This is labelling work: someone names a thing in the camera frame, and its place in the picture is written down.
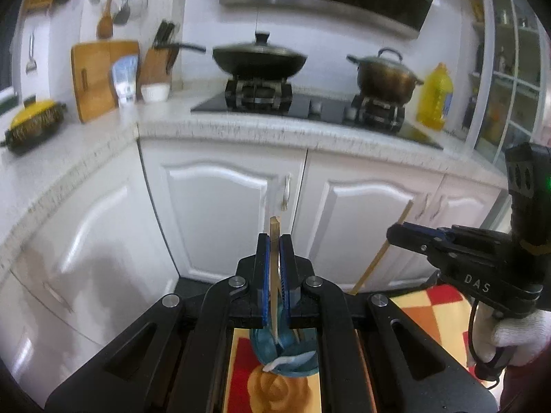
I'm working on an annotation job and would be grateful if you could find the person's right forearm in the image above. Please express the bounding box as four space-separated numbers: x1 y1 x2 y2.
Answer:
499 344 551 413

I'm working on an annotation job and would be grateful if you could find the yellow oil bottle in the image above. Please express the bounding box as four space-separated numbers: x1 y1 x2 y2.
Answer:
415 62 455 132

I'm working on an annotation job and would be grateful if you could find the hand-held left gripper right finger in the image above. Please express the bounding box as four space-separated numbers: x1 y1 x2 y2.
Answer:
279 234 502 413

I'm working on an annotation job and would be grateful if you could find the wooden spatula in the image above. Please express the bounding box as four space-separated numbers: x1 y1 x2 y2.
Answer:
97 0 119 39

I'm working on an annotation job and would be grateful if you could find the black pan with yellow lid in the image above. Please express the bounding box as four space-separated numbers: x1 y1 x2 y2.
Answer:
0 99 69 153

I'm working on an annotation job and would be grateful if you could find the white bowl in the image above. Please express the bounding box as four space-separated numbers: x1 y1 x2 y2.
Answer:
141 83 171 104

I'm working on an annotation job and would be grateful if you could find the white cup with blue interior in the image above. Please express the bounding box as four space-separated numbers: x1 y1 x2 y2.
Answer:
249 284 321 378

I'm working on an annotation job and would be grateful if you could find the person's right hand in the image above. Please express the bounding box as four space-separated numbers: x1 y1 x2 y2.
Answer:
471 305 545 364

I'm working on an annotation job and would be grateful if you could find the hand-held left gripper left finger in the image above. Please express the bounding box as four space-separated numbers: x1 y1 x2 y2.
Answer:
45 233 273 413

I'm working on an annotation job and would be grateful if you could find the metal peeler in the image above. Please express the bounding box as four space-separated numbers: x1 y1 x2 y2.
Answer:
25 32 39 75

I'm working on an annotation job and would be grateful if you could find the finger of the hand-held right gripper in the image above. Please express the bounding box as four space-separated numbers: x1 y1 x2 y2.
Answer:
386 223 440 261
402 222 457 244

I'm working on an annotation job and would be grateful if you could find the brass pot lid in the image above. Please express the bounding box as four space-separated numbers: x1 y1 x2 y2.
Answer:
355 48 416 72

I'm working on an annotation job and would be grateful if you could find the black cable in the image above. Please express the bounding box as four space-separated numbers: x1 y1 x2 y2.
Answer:
467 299 500 390

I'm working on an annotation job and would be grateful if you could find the white plastic spoon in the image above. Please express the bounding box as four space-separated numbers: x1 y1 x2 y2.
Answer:
263 350 317 373

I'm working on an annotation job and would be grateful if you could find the white glass-door cabinet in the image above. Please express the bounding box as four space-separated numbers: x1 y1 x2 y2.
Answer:
465 0 551 168

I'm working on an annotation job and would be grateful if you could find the wooden knife block with knives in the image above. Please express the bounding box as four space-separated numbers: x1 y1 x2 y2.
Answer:
137 21 181 92

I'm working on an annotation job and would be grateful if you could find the wooden cutting board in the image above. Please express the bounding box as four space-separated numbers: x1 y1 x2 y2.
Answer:
71 40 141 123

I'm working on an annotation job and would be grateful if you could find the black wok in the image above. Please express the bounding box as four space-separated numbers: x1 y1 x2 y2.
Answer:
154 42 308 82

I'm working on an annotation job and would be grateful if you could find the black gas stove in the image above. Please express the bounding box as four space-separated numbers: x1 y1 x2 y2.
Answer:
190 75 444 150

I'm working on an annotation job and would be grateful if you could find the black wok lid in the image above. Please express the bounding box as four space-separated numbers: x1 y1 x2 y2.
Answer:
215 31 307 59

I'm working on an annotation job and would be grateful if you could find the blue white packet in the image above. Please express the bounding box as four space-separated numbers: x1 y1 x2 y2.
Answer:
111 55 141 106

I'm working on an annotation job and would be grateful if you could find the steel pot with lid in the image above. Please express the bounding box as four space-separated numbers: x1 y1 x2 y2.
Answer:
346 56 425 104

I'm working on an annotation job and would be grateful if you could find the yellow red rose-pattern mat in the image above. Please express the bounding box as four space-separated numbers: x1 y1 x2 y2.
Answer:
223 284 491 413

